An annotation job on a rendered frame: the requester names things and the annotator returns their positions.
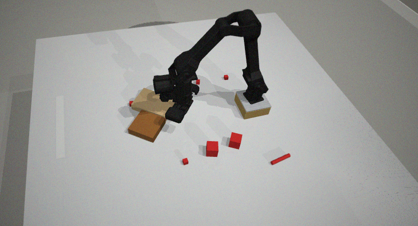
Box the red cylinder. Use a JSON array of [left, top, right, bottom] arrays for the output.
[[271, 153, 291, 165]]

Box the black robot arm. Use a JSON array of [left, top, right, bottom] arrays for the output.
[[153, 9, 269, 104]]

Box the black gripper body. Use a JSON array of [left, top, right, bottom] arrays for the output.
[[165, 83, 199, 123]]

